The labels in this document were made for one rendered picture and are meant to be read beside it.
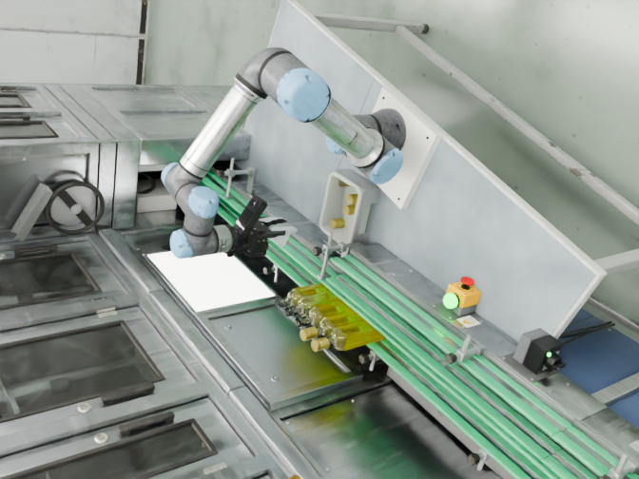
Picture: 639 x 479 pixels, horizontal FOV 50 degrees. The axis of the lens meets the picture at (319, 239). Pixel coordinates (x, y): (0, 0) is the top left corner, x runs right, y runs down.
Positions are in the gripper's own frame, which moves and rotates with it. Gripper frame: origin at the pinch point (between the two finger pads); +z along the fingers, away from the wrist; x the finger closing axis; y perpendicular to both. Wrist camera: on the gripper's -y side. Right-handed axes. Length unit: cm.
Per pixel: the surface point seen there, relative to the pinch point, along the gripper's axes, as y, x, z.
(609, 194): -17, 38, 98
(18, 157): 13, -92, -49
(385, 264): 14.4, 8.9, 34.5
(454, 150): -26, 16, 43
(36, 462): 47, 16, -73
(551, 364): 10, 71, 37
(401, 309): 16.2, 29.3, 23.5
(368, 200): 0.3, -9.1, 38.2
